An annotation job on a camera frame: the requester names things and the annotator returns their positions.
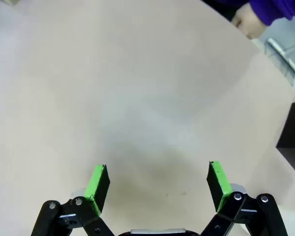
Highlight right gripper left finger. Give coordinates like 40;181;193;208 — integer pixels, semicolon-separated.
30;164;118;236

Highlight black open box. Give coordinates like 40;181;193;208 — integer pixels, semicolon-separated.
276;99;295;176

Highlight person's left forearm purple sleeve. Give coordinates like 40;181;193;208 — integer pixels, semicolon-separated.
249;0;295;27

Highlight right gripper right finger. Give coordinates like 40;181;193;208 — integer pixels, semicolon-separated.
199;161;290;236

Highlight person's left hand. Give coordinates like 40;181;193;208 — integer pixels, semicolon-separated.
231;3;267;40

